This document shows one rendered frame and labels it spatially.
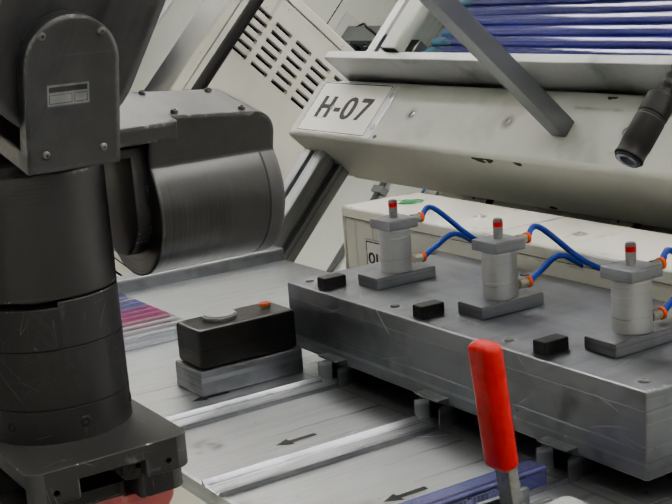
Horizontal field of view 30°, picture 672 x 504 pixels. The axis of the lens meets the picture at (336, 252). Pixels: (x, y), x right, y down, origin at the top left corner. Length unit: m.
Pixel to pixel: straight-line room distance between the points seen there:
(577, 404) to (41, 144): 0.34
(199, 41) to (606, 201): 1.17
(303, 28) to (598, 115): 1.21
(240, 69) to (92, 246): 1.61
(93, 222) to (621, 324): 0.32
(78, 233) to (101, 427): 0.08
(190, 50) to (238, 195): 1.56
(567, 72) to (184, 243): 0.55
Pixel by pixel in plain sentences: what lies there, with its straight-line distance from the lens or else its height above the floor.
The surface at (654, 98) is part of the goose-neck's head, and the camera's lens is 0.74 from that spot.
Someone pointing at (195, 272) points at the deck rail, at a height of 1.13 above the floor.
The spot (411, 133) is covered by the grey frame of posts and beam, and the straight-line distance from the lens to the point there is 1.13.
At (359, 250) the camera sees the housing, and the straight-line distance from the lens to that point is 1.06.
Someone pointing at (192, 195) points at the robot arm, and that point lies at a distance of 0.50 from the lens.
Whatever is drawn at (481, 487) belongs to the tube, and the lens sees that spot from 0.65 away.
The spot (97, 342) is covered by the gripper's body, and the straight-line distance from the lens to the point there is 0.49.
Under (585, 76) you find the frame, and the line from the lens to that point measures 0.99.
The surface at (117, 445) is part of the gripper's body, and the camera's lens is 0.49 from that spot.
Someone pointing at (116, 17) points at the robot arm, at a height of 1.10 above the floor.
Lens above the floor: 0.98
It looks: 11 degrees up
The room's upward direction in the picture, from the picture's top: 31 degrees clockwise
